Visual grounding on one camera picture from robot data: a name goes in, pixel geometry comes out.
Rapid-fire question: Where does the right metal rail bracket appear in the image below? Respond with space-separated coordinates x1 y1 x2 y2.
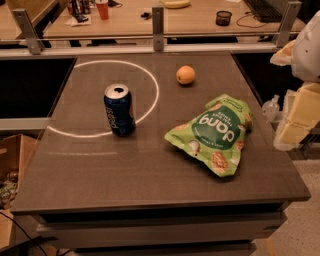
272 0 301 48

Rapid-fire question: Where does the yellow banana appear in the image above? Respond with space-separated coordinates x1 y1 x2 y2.
163 0 191 9

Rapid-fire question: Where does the black keyboard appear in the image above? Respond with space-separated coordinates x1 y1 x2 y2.
243 0 282 23

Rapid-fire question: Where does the middle metal rail bracket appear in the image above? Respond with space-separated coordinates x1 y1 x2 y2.
152 7 164 51

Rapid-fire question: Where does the cardboard box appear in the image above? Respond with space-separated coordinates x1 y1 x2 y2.
0 134 37 209

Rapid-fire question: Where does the black mesh pen cup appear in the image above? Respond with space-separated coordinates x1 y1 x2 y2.
216 11 232 26

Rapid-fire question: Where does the orange fruit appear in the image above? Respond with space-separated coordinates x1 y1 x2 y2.
176 66 195 85

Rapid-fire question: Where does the left metal rail bracket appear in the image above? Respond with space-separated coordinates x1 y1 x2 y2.
12 8 44 55

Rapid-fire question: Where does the black cable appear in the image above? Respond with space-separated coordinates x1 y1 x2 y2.
0 211 49 256

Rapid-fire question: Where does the blue pepsi soda can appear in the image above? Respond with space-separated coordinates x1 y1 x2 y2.
104 84 135 137

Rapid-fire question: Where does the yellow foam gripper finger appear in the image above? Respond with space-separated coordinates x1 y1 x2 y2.
270 40 295 66
273 82 320 151

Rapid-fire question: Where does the metal rail bracket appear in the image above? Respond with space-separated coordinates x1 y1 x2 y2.
152 7 164 51
272 0 301 48
12 8 44 55

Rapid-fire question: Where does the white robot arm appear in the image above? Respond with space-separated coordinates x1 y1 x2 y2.
270 11 320 151

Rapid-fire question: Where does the clear plastic bottle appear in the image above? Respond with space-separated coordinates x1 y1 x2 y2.
262 95 280 122

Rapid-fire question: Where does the green dang chips bag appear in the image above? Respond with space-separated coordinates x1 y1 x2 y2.
164 94 253 177

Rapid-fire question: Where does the red plastic cup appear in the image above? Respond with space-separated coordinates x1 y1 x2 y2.
95 0 109 20

